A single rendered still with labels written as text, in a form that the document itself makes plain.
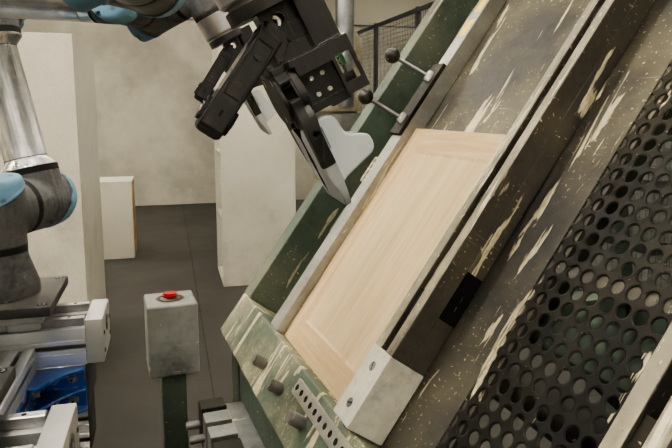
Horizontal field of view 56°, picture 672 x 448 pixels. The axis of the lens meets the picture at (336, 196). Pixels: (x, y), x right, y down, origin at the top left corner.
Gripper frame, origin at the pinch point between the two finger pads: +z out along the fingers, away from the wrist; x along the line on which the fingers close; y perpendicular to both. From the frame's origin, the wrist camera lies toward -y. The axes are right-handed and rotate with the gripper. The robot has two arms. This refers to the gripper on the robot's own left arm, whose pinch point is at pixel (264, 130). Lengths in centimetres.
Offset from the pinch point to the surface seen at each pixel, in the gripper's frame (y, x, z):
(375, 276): 4.4, -13.0, 34.4
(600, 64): 50, -38, 13
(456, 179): 26.4, -17.7, 24.0
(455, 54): 49, 12, 7
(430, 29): 57, 37, 1
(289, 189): 27, 356, 85
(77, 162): -71, 203, -10
